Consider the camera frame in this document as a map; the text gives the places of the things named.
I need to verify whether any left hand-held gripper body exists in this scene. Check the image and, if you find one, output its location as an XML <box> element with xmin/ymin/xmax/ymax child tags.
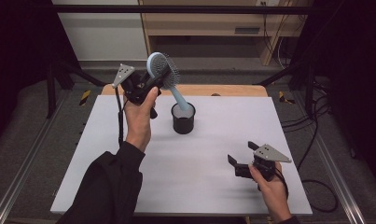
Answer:
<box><xmin>111</xmin><ymin>63</ymin><xmax>161</xmax><ymax>119</ymax></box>

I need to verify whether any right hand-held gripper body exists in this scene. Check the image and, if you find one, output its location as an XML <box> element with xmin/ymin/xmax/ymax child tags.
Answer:
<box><xmin>234</xmin><ymin>144</ymin><xmax>292</xmax><ymax>183</ymax></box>

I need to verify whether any light blue hairbrush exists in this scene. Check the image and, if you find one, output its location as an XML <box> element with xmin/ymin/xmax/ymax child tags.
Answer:
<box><xmin>146</xmin><ymin>51</ymin><xmax>194</xmax><ymax>114</ymax></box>

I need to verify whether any black mesh pen holder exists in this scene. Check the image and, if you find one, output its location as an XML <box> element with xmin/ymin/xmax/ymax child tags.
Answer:
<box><xmin>171</xmin><ymin>102</ymin><xmax>197</xmax><ymax>135</ymax></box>

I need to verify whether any person's left hand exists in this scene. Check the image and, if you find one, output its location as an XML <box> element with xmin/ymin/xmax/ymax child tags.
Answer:
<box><xmin>123</xmin><ymin>86</ymin><xmax>160</xmax><ymax>153</ymax></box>

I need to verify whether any person's right hand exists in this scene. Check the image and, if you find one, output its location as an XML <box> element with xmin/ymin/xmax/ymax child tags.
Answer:
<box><xmin>248</xmin><ymin>161</ymin><xmax>292</xmax><ymax>223</ymax></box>

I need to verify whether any yellow black tape marker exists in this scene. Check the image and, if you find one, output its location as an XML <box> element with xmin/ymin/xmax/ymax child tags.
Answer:
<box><xmin>278</xmin><ymin>91</ymin><xmax>297</xmax><ymax>105</ymax></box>
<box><xmin>79</xmin><ymin>90</ymin><xmax>92</xmax><ymax>106</ymax></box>

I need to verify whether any light wooden desk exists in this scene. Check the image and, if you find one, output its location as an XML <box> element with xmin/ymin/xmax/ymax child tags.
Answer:
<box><xmin>138</xmin><ymin>0</ymin><xmax>311</xmax><ymax>66</ymax></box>

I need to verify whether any black metal stand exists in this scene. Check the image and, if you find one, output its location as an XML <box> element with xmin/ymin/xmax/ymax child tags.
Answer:
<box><xmin>46</xmin><ymin>60</ymin><xmax>108</xmax><ymax>119</ymax></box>
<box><xmin>253</xmin><ymin>60</ymin><xmax>316</xmax><ymax>119</ymax></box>

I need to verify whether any grey rectangular desk plate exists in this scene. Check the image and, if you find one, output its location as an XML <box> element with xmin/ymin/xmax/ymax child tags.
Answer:
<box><xmin>234</xmin><ymin>27</ymin><xmax>260</xmax><ymax>35</ymax></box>

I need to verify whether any black curtain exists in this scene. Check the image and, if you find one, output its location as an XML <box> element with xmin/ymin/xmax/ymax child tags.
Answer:
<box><xmin>0</xmin><ymin>0</ymin><xmax>79</xmax><ymax>150</ymax></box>
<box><xmin>300</xmin><ymin>0</ymin><xmax>376</xmax><ymax>188</ymax></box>

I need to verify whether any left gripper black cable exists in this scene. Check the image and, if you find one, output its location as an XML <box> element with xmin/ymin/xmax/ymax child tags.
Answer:
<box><xmin>114</xmin><ymin>86</ymin><xmax>129</xmax><ymax>147</ymax></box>

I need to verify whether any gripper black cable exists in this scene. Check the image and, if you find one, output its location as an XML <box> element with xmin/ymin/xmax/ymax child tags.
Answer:
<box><xmin>114</xmin><ymin>86</ymin><xmax>129</xmax><ymax>147</ymax></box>
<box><xmin>273</xmin><ymin>169</ymin><xmax>290</xmax><ymax>200</ymax></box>

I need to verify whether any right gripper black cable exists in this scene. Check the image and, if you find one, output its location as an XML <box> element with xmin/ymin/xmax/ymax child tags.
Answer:
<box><xmin>273</xmin><ymin>169</ymin><xmax>290</xmax><ymax>200</ymax></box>

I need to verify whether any black floor cable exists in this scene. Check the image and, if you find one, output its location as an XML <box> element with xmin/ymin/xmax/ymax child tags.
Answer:
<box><xmin>281</xmin><ymin>77</ymin><xmax>340</xmax><ymax>215</ymax></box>

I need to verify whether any black metal frame bar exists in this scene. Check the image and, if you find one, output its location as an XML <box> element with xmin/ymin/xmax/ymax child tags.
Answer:
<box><xmin>49</xmin><ymin>4</ymin><xmax>314</xmax><ymax>15</ymax></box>

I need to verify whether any aluminium floor rail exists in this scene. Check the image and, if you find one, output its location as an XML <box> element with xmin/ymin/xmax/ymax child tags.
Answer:
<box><xmin>296</xmin><ymin>92</ymin><xmax>368</xmax><ymax>224</ymax></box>
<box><xmin>0</xmin><ymin>92</ymin><xmax>69</xmax><ymax>224</ymax></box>

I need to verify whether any black power cable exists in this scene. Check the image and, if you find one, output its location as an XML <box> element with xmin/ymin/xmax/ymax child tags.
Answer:
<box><xmin>261</xmin><ymin>3</ymin><xmax>275</xmax><ymax>55</ymax></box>

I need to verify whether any white wall socket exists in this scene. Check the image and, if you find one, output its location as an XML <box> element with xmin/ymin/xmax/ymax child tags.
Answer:
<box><xmin>255</xmin><ymin>0</ymin><xmax>280</xmax><ymax>7</ymax></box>

